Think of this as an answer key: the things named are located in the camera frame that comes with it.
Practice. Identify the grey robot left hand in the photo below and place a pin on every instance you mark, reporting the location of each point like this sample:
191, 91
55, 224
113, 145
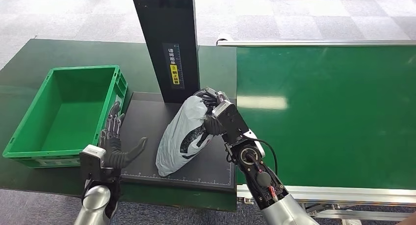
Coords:
113, 152

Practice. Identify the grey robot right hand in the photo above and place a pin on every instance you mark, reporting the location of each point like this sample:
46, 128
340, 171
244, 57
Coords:
213, 127

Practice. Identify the grey plastic mailer package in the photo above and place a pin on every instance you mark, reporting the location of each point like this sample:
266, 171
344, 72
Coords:
177, 142

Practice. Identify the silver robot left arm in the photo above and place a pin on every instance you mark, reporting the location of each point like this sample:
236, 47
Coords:
96, 200

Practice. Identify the aluminium conveyor support bar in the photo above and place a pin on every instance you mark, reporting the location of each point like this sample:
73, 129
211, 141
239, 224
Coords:
367, 214

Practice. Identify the green plastic crate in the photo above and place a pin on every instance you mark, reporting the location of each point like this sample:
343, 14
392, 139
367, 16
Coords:
68, 119

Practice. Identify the black and yellow column label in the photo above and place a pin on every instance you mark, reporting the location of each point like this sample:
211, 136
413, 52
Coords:
174, 67

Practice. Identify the black scanner column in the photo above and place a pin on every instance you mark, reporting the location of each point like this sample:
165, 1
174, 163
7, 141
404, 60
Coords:
165, 28

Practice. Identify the dark green table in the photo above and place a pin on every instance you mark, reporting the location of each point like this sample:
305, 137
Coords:
39, 58

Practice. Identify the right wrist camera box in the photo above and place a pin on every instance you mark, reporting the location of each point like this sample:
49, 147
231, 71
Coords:
230, 119

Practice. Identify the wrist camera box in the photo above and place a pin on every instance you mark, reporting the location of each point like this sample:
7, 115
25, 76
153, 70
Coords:
230, 119
91, 160

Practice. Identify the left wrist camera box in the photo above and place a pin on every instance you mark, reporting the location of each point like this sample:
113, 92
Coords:
91, 160

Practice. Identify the thin aluminium conveyor rail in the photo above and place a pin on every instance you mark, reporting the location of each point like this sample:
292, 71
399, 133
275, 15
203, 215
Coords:
308, 42

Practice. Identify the wide aluminium conveyor rail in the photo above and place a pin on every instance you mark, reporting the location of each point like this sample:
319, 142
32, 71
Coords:
357, 195

